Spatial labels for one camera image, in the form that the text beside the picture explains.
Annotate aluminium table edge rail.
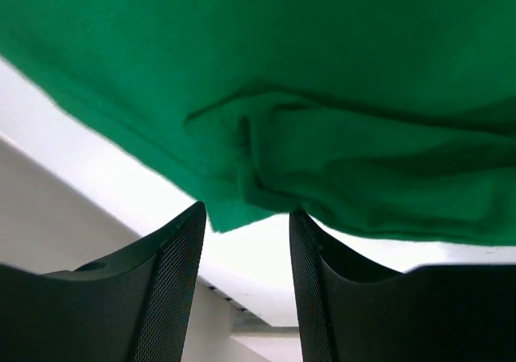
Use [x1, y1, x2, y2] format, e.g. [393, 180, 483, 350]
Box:
[203, 283, 298, 335]

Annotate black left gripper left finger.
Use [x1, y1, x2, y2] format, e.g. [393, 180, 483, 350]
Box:
[1, 202, 206, 361]

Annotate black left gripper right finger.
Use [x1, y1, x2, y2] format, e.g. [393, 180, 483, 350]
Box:
[289, 211, 515, 362]

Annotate green t shirt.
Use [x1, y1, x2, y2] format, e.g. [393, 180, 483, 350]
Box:
[1, 0, 515, 246]

